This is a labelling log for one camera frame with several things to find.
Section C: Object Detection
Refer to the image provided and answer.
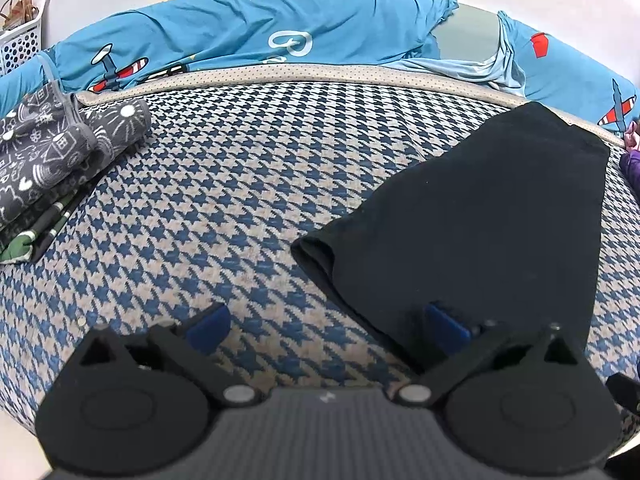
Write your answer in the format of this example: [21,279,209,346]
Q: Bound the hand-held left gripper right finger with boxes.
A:
[400,301,583,408]

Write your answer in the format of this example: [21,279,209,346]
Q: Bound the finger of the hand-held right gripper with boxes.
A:
[606,372,640,416]

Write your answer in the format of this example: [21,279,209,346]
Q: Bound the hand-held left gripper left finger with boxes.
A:
[80,304,256,408]

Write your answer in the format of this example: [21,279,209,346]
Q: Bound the black t-shirt with red print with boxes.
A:
[291,101,612,376]

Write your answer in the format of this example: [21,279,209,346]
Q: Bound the houndstooth mattress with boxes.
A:
[0,62,640,466]

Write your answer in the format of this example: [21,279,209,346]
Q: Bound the green striped garment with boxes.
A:
[0,175,96,265]

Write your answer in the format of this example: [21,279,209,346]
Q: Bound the purple floral garment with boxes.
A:
[620,150,640,191]

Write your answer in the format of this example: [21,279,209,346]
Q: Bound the grey doodle print garment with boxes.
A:
[0,81,153,228]

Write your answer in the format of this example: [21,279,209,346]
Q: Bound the blue airplane print cover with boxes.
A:
[0,0,640,133]

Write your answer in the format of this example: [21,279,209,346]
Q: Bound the white plastic basket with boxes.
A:
[0,0,51,76]

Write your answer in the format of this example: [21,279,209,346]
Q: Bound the brown wicker item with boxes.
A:
[0,0,40,31]

